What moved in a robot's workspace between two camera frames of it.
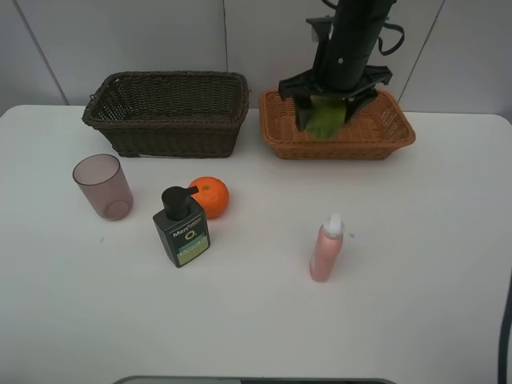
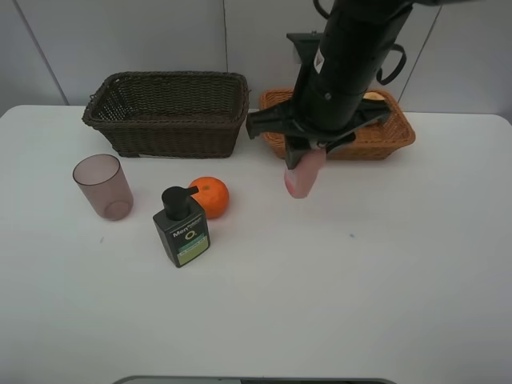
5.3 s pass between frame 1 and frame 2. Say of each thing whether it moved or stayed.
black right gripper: moved
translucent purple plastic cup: stayed
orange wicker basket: stayed
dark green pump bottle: stayed
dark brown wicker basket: stayed
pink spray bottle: moved
